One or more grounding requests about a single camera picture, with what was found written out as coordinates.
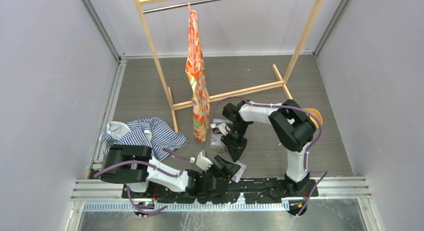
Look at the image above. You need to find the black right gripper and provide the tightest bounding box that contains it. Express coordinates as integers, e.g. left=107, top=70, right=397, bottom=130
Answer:
left=221, top=121, right=250, bottom=162

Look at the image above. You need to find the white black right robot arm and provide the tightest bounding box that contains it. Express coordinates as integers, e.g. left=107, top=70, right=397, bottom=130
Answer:
left=220, top=99, right=317, bottom=196

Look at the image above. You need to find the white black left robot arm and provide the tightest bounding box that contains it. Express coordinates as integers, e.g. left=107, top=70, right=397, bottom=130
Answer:
left=94, top=145, right=246, bottom=198

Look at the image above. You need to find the blue white striped shirt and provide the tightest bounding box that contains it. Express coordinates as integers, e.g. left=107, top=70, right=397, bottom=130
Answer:
left=99, top=117, right=188, bottom=161

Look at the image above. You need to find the tan oval tray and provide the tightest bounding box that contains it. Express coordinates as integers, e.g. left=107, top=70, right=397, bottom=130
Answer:
left=304, top=108, right=323, bottom=129

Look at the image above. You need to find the orange floral garment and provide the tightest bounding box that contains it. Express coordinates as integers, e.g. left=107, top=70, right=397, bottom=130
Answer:
left=185, top=9, right=210, bottom=142

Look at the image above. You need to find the wooden clothes rack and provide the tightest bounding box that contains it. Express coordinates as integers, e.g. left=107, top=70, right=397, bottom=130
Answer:
left=132, top=0, right=329, bottom=133

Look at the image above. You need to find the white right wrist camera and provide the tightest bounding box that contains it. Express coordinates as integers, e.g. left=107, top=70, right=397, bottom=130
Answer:
left=210, top=123, right=231, bottom=136

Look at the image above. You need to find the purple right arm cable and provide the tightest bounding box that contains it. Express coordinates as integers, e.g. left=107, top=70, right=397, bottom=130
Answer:
left=211, top=96, right=329, bottom=217

